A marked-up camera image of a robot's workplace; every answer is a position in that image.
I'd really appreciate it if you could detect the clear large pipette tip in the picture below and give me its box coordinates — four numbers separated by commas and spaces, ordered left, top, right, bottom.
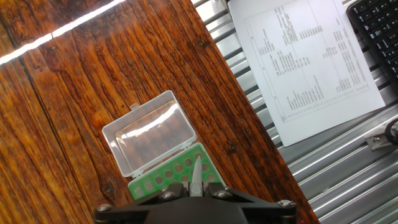
188, 156, 204, 198

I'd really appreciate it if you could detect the printed white paper sheet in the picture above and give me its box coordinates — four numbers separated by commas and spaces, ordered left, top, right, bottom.
227, 0, 386, 148

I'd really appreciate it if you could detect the black keyboard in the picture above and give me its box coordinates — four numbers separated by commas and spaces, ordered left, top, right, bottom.
346, 0, 398, 85

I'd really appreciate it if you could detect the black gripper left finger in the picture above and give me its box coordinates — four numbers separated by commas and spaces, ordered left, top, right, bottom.
93, 182, 191, 224

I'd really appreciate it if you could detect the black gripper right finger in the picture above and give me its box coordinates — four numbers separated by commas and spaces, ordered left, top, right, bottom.
202, 184, 300, 224

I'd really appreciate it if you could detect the small metal mount bracket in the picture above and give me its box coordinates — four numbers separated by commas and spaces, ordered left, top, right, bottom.
366, 133, 398, 151

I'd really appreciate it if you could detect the black camera cable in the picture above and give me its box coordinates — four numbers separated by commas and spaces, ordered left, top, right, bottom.
384, 117, 398, 145

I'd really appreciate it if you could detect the brown wooden board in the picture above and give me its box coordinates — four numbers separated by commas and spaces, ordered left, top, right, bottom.
0, 0, 319, 224

